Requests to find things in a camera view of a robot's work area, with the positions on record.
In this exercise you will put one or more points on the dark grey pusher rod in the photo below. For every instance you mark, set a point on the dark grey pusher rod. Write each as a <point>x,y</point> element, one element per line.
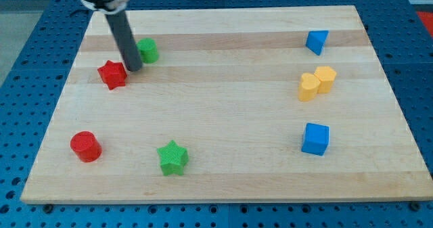
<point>125,41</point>

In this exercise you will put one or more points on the red star block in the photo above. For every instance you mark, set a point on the red star block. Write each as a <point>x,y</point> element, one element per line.
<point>113,74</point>

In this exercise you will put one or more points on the green star block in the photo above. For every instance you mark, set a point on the green star block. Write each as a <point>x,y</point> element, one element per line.
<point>173,159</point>

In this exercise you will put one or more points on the green cylinder block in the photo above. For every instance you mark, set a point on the green cylinder block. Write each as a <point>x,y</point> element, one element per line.
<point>148,50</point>

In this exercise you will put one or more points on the red cylinder block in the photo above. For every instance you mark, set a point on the red cylinder block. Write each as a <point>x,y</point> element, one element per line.
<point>86,147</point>

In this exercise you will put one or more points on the wooden board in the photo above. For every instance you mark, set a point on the wooden board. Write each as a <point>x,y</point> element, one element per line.
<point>225,87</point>

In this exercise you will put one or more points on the blue triangle block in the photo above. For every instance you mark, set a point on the blue triangle block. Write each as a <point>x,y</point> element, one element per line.
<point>315,40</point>

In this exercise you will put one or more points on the yellow heart block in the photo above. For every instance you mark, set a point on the yellow heart block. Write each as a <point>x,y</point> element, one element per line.
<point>308,87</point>

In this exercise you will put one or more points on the yellow hexagon block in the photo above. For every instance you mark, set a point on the yellow hexagon block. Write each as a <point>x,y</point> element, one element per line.
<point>326,76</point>

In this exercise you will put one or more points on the blue cube block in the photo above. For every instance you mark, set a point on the blue cube block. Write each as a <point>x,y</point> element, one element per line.
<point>315,139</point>

